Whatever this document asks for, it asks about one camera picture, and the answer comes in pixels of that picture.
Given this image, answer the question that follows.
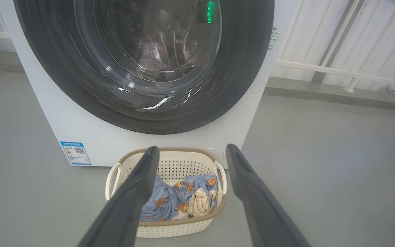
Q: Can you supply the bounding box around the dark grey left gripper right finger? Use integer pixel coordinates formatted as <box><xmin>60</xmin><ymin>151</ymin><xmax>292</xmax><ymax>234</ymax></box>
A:
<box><xmin>226</xmin><ymin>144</ymin><xmax>311</xmax><ymax>247</ymax></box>

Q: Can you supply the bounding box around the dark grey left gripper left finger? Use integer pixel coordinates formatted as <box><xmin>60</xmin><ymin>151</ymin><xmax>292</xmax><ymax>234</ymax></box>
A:
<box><xmin>77</xmin><ymin>146</ymin><xmax>160</xmax><ymax>247</ymax></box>

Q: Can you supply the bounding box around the blue bear print garment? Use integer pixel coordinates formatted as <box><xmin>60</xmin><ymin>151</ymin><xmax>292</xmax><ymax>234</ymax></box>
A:
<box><xmin>139</xmin><ymin>176</ymin><xmax>181</xmax><ymax>222</ymax></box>
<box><xmin>173</xmin><ymin>174</ymin><xmax>218</xmax><ymax>220</ymax></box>

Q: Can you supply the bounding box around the cream cloth garment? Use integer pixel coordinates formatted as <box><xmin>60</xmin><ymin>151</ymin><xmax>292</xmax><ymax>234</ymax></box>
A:
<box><xmin>187</xmin><ymin>188</ymin><xmax>218</xmax><ymax>217</ymax></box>

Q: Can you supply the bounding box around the black round glass washer door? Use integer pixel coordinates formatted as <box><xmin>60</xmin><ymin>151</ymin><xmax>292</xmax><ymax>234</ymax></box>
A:
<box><xmin>13</xmin><ymin>0</ymin><xmax>275</xmax><ymax>135</ymax></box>

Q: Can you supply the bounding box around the cream plastic laundry basket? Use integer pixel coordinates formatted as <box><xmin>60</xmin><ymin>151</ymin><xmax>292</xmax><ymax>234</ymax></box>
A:
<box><xmin>105</xmin><ymin>148</ymin><xmax>227</xmax><ymax>238</ymax></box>

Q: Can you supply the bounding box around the white washing machine body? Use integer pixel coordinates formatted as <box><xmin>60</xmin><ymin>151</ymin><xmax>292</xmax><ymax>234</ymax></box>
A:
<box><xmin>0</xmin><ymin>0</ymin><xmax>299</xmax><ymax>167</ymax></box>

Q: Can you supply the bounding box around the blue energy label sticker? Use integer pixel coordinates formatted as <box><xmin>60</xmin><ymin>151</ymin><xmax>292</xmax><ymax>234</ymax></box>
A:
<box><xmin>60</xmin><ymin>141</ymin><xmax>92</xmax><ymax>166</ymax></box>

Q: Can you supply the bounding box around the white text label sticker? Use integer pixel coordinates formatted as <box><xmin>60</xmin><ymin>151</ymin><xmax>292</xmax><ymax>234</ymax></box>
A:
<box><xmin>268</xmin><ymin>27</ymin><xmax>279</xmax><ymax>50</ymax></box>

